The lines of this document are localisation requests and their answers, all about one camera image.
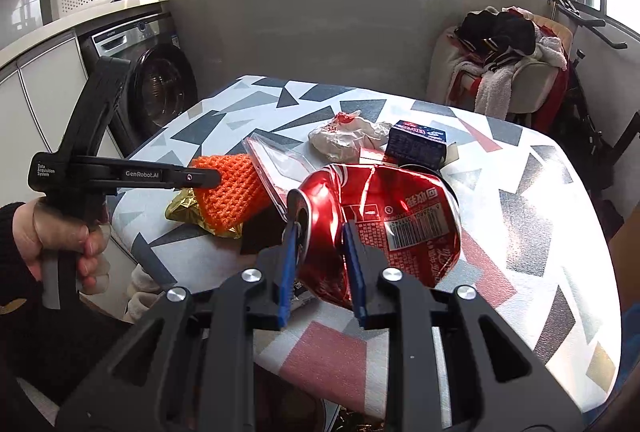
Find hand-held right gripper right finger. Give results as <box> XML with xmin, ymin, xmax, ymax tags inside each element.
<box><xmin>341</xmin><ymin>219</ymin><xmax>586</xmax><ymax>432</ymax></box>

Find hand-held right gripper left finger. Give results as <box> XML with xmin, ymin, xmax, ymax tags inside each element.
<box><xmin>55</xmin><ymin>221</ymin><xmax>303</xmax><ymax>432</ymax></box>

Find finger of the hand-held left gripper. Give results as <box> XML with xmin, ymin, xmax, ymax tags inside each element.
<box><xmin>171</xmin><ymin>165</ymin><xmax>223</xmax><ymax>189</ymax></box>

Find orange knitted sleeve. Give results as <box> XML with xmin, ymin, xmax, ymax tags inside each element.
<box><xmin>189</xmin><ymin>153</ymin><xmax>281</xmax><ymax>238</ymax></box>

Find crushed red drink can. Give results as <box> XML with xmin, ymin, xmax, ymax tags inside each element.
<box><xmin>287</xmin><ymin>162</ymin><xmax>463</xmax><ymax>312</ymax></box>

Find person's left forearm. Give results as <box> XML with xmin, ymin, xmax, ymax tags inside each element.
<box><xmin>0</xmin><ymin>201</ymin><xmax>43</xmax><ymax>310</ymax></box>

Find person's left hand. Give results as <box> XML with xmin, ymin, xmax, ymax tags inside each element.
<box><xmin>17</xmin><ymin>199</ymin><xmax>111</xmax><ymax>295</ymax></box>

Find gold foil wrapper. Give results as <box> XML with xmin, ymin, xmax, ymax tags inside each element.
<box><xmin>165</xmin><ymin>189</ymin><xmax>246</xmax><ymax>239</ymax></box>

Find white cabinet with countertop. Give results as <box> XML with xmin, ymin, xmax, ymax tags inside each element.
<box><xmin>0</xmin><ymin>0</ymin><xmax>173</xmax><ymax>313</ymax></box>

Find clear plastic zip bag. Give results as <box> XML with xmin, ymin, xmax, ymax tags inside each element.
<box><xmin>242</xmin><ymin>129</ymin><xmax>333</xmax><ymax>220</ymax></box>

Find grey washing machine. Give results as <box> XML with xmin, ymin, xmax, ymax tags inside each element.
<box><xmin>80</xmin><ymin>10</ymin><xmax>198</xmax><ymax>153</ymax></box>

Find beige fluffy slipper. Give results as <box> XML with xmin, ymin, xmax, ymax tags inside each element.
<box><xmin>131</xmin><ymin>263</ymin><xmax>165</xmax><ymax>294</ymax></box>
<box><xmin>125</xmin><ymin>291</ymin><xmax>168</xmax><ymax>323</ymax></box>

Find small red box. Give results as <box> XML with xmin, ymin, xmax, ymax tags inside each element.
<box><xmin>359</xmin><ymin>147</ymin><xmax>401</xmax><ymax>168</ymax></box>

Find white crumpled paper wrapper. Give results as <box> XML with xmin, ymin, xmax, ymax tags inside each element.
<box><xmin>307</xmin><ymin>111</ymin><xmax>393</xmax><ymax>164</ymax></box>

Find dark blue carton box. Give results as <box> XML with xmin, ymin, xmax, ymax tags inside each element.
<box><xmin>385</xmin><ymin>119</ymin><xmax>448</xmax><ymax>169</ymax></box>

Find patterned foam table cover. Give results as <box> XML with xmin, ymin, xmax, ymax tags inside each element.
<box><xmin>107</xmin><ymin>75</ymin><xmax>623</xmax><ymax>418</ymax></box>

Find person's legs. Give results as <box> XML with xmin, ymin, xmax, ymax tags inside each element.
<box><xmin>0</xmin><ymin>292</ymin><xmax>151</xmax><ymax>413</ymax></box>

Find red and white garment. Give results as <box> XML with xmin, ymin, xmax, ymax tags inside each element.
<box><xmin>445</xmin><ymin>56</ymin><xmax>488</xmax><ymax>106</ymax></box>

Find white fluffy towel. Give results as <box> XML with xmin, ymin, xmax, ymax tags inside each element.
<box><xmin>472</xmin><ymin>61</ymin><xmax>521</xmax><ymax>117</ymax></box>

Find beige chair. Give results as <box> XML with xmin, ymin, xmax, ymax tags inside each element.
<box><xmin>427</xmin><ymin>25</ymin><xmax>571</xmax><ymax>123</ymax></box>

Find black exercise bike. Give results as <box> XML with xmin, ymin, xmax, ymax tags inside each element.
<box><xmin>542</xmin><ymin>0</ymin><xmax>640</xmax><ymax>193</ymax></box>

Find black garment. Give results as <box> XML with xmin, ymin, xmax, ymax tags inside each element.
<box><xmin>456</xmin><ymin>7</ymin><xmax>538</xmax><ymax>60</ymax></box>

